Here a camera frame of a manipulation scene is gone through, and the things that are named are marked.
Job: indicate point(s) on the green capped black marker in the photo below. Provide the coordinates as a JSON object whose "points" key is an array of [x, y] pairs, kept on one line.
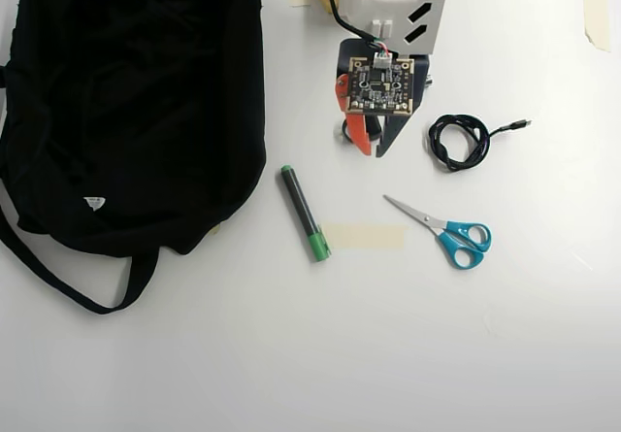
{"points": [[298, 199]]}

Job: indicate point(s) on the black fabric bag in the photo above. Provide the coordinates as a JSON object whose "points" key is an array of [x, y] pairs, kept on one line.
{"points": [[121, 111]]}

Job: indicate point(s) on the dark navy gripper finger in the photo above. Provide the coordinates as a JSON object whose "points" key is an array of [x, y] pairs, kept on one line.
{"points": [[393, 128]]}

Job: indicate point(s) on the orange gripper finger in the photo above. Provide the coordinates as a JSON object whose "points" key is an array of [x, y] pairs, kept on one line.
{"points": [[359, 133]]}

